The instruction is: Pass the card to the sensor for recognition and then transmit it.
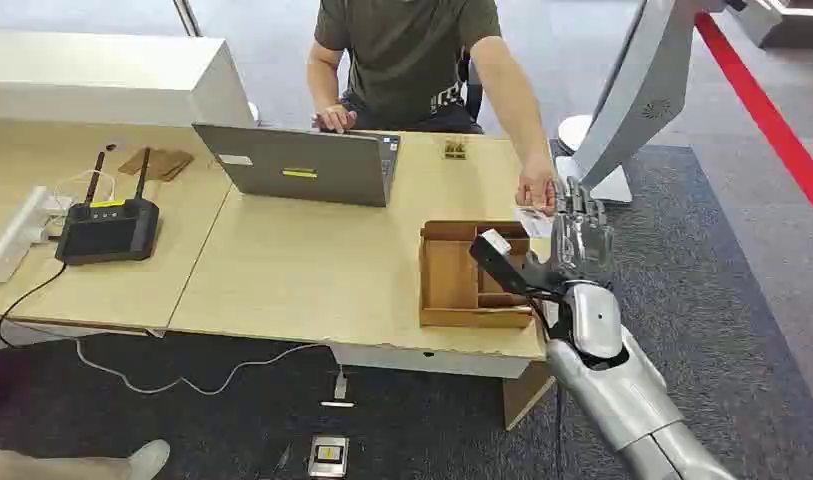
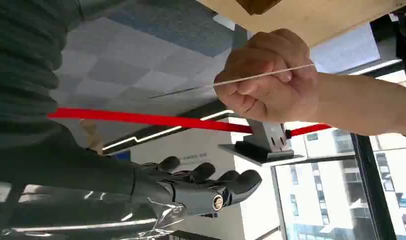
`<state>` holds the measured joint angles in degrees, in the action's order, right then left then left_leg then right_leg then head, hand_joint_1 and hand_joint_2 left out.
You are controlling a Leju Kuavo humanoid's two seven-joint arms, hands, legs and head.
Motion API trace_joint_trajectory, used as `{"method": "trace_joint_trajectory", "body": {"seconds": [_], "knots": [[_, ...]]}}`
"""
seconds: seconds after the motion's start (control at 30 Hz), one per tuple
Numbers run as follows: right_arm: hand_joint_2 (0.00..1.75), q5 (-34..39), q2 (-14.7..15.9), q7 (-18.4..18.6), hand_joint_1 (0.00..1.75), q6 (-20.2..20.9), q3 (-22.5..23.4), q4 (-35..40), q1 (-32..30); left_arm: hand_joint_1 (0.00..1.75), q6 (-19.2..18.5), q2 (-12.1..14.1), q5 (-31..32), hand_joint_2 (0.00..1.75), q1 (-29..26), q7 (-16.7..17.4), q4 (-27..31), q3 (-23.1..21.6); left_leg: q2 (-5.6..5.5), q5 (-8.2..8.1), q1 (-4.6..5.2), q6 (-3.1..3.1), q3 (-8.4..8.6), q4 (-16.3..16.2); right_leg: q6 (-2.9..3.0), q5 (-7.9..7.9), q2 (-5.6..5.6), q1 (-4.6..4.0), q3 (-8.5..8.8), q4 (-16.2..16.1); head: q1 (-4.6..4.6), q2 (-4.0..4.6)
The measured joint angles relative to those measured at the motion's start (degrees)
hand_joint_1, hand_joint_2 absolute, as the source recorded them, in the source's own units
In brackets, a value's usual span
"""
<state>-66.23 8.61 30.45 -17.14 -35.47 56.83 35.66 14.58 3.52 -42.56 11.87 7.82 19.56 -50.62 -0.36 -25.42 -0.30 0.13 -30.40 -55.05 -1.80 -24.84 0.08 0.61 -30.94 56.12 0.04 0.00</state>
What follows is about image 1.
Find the grey laptop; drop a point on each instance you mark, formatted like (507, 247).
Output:
(300, 166)

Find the person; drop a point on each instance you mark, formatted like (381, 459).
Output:
(406, 60)

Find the wooden desk leg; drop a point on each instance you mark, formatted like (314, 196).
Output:
(525, 394)

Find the red floor tape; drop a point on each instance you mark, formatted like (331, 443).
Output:
(764, 112)

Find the black device with antennas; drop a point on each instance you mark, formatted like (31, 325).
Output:
(108, 232)

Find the small wooden block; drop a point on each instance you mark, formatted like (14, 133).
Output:
(455, 149)

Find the white printed card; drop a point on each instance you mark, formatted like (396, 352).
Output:
(535, 224)

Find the white power strip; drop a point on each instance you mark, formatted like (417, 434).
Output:
(15, 235)

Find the brown cardboard piece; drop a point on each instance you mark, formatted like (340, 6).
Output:
(155, 164)

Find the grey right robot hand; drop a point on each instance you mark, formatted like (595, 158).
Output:
(581, 242)

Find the white platform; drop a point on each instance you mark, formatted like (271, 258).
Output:
(784, 23)

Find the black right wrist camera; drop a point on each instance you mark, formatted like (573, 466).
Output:
(497, 258)

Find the person's leg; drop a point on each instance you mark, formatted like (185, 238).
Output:
(48, 466)

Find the person's right hand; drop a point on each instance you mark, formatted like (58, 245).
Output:
(334, 118)

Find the white floor bracket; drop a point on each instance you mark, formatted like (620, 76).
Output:
(340, 391)

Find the small silver floor device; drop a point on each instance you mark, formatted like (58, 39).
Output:
(328, 457)

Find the person's left hand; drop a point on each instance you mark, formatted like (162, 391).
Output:
(535, 185)

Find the metal pole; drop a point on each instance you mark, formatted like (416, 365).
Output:
(188, 16)

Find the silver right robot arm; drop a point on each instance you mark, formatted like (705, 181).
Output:
(618, 397)

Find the person's white shoe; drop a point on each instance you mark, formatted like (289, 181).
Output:
(149, 459)

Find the wooden card box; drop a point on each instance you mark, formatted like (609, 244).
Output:
(452, 285)

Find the white cabinet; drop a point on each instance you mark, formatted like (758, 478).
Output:
(101, 79)

